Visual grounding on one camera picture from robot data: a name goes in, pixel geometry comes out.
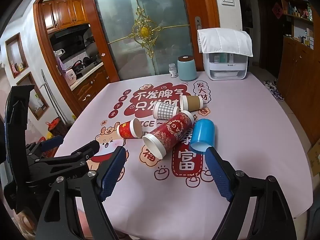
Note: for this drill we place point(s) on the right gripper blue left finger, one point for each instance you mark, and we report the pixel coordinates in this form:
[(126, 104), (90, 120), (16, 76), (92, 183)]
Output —
[(110, 171)]

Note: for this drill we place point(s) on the small white pill bottle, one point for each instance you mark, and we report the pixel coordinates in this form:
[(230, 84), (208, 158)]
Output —
[(173, 70)]

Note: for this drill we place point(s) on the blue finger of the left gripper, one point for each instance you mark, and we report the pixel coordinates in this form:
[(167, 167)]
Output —
[(87, 151), (50, 144)]

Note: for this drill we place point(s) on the teal canister with brown lid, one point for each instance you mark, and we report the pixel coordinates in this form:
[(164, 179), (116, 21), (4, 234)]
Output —
[(186, 68)]

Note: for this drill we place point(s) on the wooden upper kitchen cabinets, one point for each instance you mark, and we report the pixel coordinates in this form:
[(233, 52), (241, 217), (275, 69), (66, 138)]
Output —
[(62, 14)]

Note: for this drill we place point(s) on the tall red patterned paper cup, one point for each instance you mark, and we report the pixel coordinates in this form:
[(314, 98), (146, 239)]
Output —
[(162, 139)]

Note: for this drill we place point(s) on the grey checked paper cup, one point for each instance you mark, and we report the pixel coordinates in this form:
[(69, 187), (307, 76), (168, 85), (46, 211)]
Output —
[(164, 111)]

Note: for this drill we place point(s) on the pink printed tablecloth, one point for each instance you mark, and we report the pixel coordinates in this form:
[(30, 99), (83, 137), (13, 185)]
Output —
[(175, 197)]

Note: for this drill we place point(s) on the white quilted cloth cover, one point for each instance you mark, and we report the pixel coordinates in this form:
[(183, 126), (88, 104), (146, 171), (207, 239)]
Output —
[(224, 40)]

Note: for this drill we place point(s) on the dark wooden shelf cabinet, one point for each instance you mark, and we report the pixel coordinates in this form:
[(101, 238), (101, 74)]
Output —
[(298, 80)]

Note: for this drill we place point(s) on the small red paper cup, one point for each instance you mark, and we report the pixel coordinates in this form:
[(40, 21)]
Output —
[(130, 129)]

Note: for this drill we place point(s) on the brown sleeved paper cup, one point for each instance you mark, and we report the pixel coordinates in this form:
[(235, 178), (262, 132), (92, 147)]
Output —
[(190, 103)]

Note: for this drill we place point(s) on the frosted glass sliding door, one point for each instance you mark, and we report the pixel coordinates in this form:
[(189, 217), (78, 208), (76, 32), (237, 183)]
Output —
[(138, 38)]

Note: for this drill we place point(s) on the white countertop appliance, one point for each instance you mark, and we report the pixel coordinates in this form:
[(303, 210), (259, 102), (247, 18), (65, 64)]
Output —
[(225, 66)]

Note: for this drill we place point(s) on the blue plastic cup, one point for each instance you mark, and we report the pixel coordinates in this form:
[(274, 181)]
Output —
[(203, 136)]

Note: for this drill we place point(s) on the pink rice cooker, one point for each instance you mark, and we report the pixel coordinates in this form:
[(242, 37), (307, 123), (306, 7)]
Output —
[(70, 77)]

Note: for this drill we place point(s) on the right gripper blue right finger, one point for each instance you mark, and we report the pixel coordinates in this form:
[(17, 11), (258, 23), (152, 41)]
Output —
[(215, 166)]

